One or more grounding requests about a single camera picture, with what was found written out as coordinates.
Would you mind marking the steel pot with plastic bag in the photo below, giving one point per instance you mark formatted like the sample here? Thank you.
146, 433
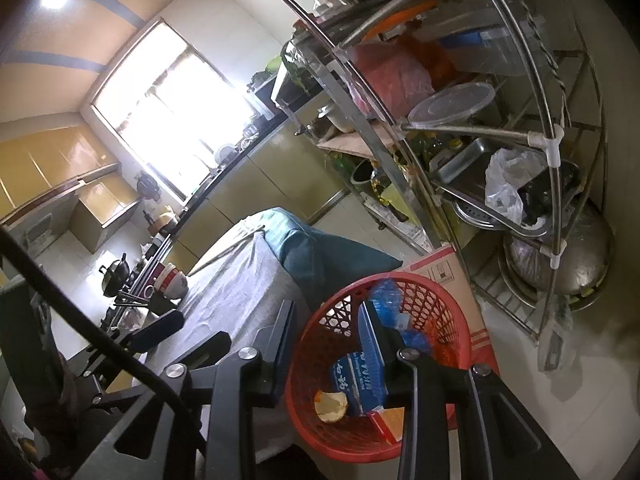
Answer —
129, 319

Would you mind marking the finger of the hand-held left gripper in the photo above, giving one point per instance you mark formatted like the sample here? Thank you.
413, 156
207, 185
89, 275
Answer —
205, 350
155, 332

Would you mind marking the window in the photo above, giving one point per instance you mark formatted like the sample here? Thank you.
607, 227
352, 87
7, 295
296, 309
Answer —
170, 120

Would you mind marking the yellow kettle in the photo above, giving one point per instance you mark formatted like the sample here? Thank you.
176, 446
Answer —
166, 216

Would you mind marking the range hood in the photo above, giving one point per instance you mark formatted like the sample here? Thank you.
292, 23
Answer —
40, 235

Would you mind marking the white plates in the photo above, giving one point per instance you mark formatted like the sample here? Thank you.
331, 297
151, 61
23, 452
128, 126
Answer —
225, 152

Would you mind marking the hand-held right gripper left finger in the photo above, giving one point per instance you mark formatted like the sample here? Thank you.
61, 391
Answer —
280, 345

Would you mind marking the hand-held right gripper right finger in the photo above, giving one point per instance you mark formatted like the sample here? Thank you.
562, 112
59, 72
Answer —
372, 335

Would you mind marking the white plastic bag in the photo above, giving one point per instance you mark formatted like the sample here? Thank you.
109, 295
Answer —
510, 180

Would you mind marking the stacked bowls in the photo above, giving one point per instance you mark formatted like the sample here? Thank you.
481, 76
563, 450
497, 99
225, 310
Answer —
167, 274

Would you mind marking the wooden shelf board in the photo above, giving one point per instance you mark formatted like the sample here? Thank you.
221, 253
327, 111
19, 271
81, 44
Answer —
350, 142

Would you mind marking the blue table cover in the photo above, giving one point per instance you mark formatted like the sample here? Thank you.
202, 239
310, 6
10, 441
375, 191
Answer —
310, 255

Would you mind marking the red plastic basket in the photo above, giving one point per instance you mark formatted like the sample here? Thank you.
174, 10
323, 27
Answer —
340, 310

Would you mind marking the orange cardboard box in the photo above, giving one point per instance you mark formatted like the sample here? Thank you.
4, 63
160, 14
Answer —
390, 420

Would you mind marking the dark bucket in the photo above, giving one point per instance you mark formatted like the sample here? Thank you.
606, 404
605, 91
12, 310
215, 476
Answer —
361, 176

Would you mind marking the large steel basin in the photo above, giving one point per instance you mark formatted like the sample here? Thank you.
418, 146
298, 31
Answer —
585, 255

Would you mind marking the clear plastic container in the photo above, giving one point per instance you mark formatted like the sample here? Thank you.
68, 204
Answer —
450, 105

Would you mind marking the pink plastic bag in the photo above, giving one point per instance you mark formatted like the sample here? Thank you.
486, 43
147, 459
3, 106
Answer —
395, 80

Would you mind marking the green leafy vegetables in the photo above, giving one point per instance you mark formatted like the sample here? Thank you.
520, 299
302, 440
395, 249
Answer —
260, 77

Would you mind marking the yellow upper cabinets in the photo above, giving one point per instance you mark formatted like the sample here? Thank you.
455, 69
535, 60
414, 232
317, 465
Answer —
50, 160

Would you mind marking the blue toothpaste box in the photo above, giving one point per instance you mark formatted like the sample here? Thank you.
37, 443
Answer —
355, 380

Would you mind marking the yellow kitchen base cabinets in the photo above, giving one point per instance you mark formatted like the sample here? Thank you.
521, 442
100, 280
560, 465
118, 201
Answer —
280, 175

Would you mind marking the blue white plastic packet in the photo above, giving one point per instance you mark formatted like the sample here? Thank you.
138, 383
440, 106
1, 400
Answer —
385, 297

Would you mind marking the steel tray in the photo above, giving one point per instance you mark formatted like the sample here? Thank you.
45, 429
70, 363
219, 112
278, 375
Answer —
460, 160

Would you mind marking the thin metal rod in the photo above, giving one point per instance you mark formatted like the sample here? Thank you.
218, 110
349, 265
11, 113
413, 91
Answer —
232, 247

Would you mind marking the black wok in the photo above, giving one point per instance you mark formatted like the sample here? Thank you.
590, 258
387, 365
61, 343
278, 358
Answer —
114, 277

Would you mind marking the microwave oven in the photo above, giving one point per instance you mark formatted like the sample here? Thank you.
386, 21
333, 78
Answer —
265, 102

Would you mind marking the white paper ball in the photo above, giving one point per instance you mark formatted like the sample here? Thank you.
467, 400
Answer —
330, 402

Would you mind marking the black chopstick holder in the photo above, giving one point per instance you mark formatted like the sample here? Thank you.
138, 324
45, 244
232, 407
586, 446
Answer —
162, 304

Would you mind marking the small yellow wall cabinet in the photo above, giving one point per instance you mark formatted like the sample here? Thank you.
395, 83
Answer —
100, 215

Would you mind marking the lidded steel cooking pot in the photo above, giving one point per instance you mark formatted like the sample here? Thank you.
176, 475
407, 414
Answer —
332, 119

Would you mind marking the green plastic basin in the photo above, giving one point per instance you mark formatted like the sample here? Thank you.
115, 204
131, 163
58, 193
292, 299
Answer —
274, 64

